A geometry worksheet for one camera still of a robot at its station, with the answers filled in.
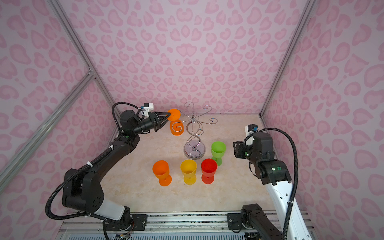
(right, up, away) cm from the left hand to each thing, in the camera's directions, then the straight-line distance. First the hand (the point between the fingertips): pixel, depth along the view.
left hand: (171, 113), depth 72 cm
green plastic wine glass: (+25, -20, +15) cm, 35 cm away
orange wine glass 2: (+1, -6, +14) cm, 15 cm away
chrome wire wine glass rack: (+11, -20, +26) cm, 34 cm away
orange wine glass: (-7, -29, +7) cm, 31 cm away
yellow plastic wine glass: (+8, -29, +9) cm, 31 cm away
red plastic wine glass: (+19, -27, +3) cm, 33 cm away
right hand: (+31, -14, -3) cm, 34 cm away
